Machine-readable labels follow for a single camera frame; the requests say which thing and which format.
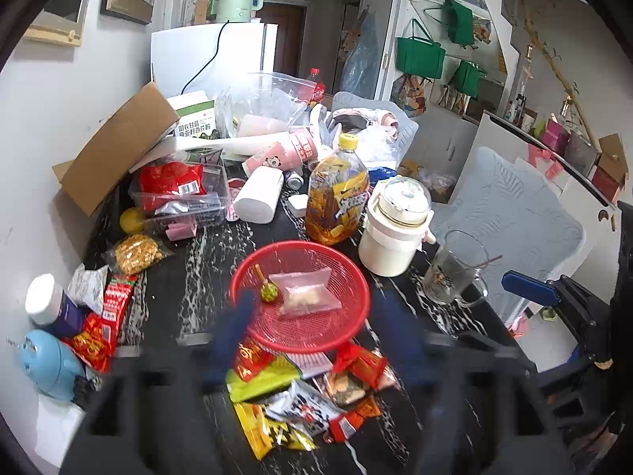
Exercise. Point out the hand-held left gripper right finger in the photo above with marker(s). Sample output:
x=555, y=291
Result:
x=401, y=336

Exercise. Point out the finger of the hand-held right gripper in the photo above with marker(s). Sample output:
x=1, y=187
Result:
x=494, y=346
x=531, y=288

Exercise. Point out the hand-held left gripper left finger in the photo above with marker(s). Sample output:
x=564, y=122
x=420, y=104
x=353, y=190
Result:
x=231, y=336

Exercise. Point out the red candy packet gold print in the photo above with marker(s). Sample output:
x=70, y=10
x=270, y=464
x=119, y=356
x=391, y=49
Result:
x=252, y=361

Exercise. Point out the red puffed snack packet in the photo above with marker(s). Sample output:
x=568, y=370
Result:
x=368, y=366

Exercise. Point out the lime green packet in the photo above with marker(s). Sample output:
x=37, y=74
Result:
x=257, y=386

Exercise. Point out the red plastic basket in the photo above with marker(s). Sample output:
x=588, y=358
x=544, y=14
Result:
x=301, y=331

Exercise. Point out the brown snack packet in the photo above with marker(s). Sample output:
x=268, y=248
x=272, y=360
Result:
x=346, y=390

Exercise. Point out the white black red snack packet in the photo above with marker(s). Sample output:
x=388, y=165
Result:
x=301, y=405

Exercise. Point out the yellow snack packet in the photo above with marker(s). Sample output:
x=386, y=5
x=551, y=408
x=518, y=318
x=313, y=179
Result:
x=262, y=430

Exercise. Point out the clear bag of yellow snacks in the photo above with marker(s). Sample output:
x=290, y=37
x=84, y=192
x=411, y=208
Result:
x=136, y=253

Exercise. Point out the thin stirring stick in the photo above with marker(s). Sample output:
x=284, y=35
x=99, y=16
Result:
x=487, y=261

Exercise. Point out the green lollipop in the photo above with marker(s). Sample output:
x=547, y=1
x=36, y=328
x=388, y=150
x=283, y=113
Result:
x=267, y=291

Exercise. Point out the glass mug cartoon print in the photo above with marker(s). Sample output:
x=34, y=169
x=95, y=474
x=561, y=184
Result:
x=447, y=277

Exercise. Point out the pink translucent snack packet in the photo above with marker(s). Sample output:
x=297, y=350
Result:
x=306, y=292

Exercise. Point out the cream lidded electric pot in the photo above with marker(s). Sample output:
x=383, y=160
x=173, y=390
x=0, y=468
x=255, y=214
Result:
x=393, y=237

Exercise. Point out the pink wrapped bar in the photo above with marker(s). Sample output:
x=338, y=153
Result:
x=180, y=232

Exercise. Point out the clear plastic box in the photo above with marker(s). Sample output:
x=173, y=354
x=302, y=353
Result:
x=198, y=212

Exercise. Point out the red gold crinkled packet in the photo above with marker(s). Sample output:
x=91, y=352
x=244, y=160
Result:
x=91, y=344

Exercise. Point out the white cylinder container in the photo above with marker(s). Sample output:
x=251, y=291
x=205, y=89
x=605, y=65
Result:
x=257, y=198

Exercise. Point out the clear snack bag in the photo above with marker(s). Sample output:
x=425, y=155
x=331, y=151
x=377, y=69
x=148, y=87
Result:
x=435, y=180

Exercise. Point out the small cardboard box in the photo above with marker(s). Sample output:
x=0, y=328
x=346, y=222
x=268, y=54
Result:
x=611, y=163

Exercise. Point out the small white box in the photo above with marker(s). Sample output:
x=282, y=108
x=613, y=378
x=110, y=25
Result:
x=298, y=204

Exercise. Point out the white foil packet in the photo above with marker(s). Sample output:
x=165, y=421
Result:
x=89, y=287

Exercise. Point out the black comb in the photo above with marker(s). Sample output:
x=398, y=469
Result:
x=88, y=388

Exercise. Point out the yellow lemon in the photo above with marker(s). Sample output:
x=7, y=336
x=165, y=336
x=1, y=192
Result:
x=131, y=221

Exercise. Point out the iced tea bottle yellow cap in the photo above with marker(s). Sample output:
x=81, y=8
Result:
x=336, y=198

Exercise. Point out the pink gift box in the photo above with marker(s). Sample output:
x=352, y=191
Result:
x=554, y=136

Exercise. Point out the blue packet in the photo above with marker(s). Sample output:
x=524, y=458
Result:
x=383, y=173

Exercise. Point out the red packet barcode label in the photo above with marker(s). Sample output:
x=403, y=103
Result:
x=170, y=180

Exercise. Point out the small metal can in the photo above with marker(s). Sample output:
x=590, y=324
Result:
x=295, y=180

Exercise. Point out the dark blue bottle white cap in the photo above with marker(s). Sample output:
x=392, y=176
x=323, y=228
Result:
x=54, y=307

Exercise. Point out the light blue round device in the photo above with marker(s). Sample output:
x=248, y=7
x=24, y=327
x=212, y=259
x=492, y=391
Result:
x=49, y=366

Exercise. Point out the white plastic bag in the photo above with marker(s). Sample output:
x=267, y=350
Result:
x=378, y=146

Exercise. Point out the pink paper cup stack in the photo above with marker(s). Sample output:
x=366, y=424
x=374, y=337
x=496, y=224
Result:
x=284, y=151

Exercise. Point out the white flat box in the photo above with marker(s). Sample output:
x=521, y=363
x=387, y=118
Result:
x=198, y=144

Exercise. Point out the white paper tissue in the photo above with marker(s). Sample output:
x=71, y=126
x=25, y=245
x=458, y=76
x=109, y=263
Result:
x=54, y=425

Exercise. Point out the tall glass bottle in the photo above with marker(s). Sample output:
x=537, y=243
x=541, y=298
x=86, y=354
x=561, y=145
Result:
x=526, y=76

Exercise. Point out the bamboo stick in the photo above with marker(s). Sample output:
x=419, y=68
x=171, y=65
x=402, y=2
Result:
x=554, y=67

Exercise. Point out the pink white clothing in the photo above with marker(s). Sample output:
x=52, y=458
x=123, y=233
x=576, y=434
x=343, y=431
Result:
x=371, y=116

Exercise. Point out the white glove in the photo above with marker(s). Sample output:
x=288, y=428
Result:
x=321, y=126

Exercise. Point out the white green powder box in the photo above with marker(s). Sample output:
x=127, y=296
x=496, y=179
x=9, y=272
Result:
x=195, y=114

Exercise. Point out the colourful printed bag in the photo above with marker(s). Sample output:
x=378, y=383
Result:
x=410, y=96

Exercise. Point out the clear plastic bag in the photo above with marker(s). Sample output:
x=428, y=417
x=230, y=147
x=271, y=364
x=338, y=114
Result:
x=267, y=99

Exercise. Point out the large green tote bag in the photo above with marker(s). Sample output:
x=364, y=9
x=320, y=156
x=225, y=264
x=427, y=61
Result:
x=420, y=57

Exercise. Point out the cola bottle red cap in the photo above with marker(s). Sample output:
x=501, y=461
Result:
x=316, y=90

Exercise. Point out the blue plastic bag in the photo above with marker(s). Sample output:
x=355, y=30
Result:
x=358, y=59

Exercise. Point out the white mini fridge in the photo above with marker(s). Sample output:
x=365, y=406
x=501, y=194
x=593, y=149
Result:
x=198, y=54

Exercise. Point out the brown wooden door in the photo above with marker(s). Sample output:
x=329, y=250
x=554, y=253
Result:
x=284, y=39

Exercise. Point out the green white carton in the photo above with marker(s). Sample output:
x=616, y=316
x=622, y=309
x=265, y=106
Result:
x=207, y=2

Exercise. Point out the wall intercom panel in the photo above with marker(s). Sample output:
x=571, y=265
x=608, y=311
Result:
x=59, y=20

